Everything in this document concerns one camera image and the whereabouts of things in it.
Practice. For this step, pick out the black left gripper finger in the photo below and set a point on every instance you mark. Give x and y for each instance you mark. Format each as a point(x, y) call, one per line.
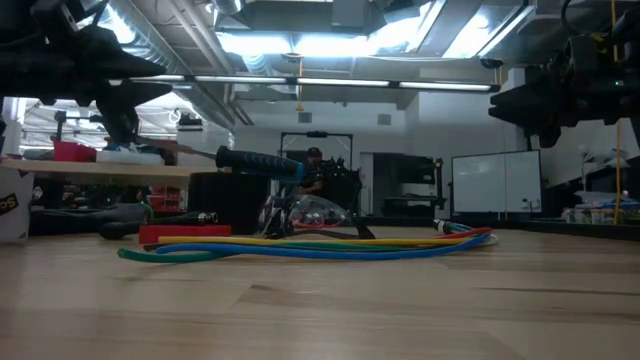
point(115, 57)
point(120, 110)

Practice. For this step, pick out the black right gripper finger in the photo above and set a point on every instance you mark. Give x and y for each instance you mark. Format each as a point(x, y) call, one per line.
point(545, 90)
point(540, 115)

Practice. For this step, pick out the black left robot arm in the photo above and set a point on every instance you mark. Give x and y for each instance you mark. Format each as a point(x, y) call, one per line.
point(20, 20)

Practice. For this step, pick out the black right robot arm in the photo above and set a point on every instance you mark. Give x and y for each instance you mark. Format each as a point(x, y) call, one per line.
point(631, 25)

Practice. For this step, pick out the red plastic bin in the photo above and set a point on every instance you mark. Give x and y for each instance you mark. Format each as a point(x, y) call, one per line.
point(74, 151)

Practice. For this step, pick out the grey cart with wooden shelf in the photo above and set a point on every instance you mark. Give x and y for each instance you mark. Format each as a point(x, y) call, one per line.
point(100, 172)

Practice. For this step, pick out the whiteboard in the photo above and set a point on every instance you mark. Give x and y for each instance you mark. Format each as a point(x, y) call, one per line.
point(495, 182)

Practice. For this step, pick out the grey black work glove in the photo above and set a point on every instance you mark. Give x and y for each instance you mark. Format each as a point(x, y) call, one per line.
point(75, 217)

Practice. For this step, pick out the black stubby bit driver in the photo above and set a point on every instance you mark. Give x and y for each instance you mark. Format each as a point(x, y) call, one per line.
point(170, 220)

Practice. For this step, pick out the white printed box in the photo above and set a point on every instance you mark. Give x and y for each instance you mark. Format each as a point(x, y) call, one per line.
point(12, 210)

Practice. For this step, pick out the black cabinet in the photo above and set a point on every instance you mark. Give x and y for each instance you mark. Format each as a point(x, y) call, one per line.
point(405, 175)

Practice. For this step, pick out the LED light bar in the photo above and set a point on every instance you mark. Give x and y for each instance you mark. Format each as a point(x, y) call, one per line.
point(340, 81)

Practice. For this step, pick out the person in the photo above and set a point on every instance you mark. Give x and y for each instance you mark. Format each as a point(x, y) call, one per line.
point(312, 175)

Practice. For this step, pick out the black robot station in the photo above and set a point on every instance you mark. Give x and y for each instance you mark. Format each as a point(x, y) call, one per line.
point(340, 185)

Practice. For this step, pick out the black aluminium frame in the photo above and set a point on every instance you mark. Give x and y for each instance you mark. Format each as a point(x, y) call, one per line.
point(550, 227)

